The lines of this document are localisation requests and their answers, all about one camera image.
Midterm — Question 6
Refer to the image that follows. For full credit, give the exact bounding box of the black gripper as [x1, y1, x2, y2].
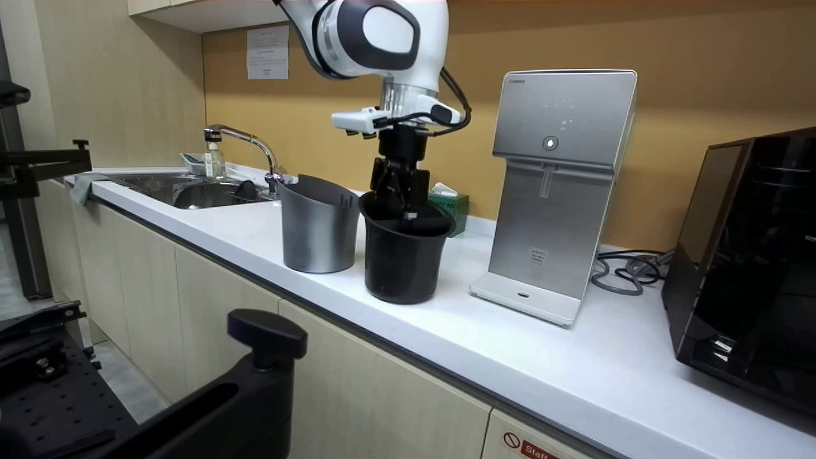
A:
[368, 125, 433, 220]

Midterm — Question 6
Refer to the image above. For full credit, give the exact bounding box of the black cylindrical cup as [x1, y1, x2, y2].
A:
[357, 188, 456, 305]

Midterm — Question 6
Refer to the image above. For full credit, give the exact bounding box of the green tissue box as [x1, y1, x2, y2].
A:
[429, 180, 471, 239]

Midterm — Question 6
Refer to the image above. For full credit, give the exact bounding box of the grey metal bucket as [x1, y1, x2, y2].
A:
[275, 173, 365, 275]

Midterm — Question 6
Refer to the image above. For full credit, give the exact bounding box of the silver water dispenser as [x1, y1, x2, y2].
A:
[468, 68, 639, 331]

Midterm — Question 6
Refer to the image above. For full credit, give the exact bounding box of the chrome sink faucet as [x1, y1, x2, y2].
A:
[201, 123, 300, 194]

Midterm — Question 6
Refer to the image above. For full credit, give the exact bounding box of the clear soap bottle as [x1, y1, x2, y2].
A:
[201, 137, 230, 180]

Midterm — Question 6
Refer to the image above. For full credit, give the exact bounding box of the white paper notice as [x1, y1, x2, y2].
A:
[245, 22, 290, 85]

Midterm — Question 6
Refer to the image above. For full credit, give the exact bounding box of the beige base cabinet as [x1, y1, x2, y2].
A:
[36, 178, 596, 459]

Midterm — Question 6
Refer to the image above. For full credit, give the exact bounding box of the steel kitchen sink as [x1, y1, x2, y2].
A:
[105, 169, 275, 212]

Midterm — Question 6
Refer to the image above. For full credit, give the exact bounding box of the red warning sticker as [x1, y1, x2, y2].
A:
[499, 429, 560, 459]

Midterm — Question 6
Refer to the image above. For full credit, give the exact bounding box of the grey cloth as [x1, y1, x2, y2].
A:
[67, 170, 109, 206]

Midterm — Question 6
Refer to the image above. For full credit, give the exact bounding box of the black microwave oven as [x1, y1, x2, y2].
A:
[660, 125, 816, 420]

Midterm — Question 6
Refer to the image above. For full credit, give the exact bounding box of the black perforated board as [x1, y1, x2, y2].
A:
[0, 340, 138, 459]

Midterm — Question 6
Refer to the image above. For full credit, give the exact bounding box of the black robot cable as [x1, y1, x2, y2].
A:
[373, 67, 475, 137]

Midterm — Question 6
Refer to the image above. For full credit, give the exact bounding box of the black power cord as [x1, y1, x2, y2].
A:
[588, 248, 672, 299]

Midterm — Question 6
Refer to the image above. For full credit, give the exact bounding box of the beige wall cabinet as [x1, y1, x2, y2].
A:
[125, 0, 295, 36]

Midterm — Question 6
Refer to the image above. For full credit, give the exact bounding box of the black metal frame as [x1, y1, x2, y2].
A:
[0, 22, 95, 303]

